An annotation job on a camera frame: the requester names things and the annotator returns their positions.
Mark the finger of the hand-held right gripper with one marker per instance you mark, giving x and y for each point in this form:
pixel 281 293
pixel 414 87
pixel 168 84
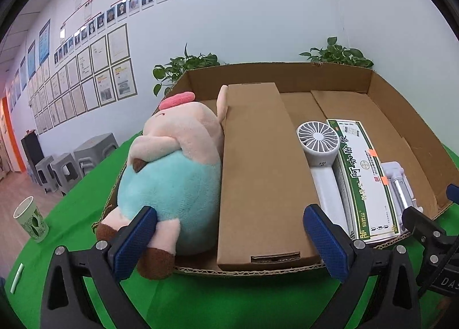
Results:
pixel 423 223
pixel 453 193

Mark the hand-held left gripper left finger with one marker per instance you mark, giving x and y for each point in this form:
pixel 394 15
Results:
pixel 134 243

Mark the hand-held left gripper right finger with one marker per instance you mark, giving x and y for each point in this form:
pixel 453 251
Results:
pixel 326 243

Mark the white folding holder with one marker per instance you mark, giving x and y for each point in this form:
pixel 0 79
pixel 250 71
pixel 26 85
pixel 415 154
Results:
pixel 392 171

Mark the pink pig plush toy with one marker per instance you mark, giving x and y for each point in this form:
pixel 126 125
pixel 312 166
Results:
pixel 172 185

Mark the green and white medicine box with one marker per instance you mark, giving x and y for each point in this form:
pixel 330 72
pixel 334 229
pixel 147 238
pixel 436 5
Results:
pixel 362 178

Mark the cardboard tray box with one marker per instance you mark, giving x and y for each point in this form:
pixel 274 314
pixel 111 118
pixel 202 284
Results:
pixel 394 124

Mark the long cardboard box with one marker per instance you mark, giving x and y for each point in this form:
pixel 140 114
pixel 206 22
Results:
pixel 261 171

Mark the white handheld fan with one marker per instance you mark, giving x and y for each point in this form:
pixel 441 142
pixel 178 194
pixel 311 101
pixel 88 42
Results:
pixel 317 137

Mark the small grey plastic stool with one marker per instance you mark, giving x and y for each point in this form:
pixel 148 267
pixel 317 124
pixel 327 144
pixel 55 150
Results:
pixel 66 171
pixel 45 173

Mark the large grey plastic stool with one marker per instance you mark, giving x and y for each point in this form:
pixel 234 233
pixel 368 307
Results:
pixel 95 151

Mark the green patterned paper cup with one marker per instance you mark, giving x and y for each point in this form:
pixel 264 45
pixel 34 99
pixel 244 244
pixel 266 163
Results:
pixel 32 221

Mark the white stick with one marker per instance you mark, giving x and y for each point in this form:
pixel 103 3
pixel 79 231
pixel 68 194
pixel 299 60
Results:
pixel 17 278

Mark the black cabinet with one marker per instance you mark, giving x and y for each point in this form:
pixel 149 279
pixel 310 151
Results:
pixel 32 151

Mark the small potted green plant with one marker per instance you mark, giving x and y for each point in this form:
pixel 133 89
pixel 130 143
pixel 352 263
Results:
pixel 340 54

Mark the large potted green plant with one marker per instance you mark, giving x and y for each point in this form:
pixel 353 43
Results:
pixel 175 67

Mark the blue framed notice board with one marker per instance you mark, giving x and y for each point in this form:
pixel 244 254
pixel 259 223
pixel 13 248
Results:
pixel 31 55
pixel 44 40

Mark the wall of framed certificates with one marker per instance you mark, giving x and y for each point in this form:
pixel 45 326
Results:
pixel 122 77

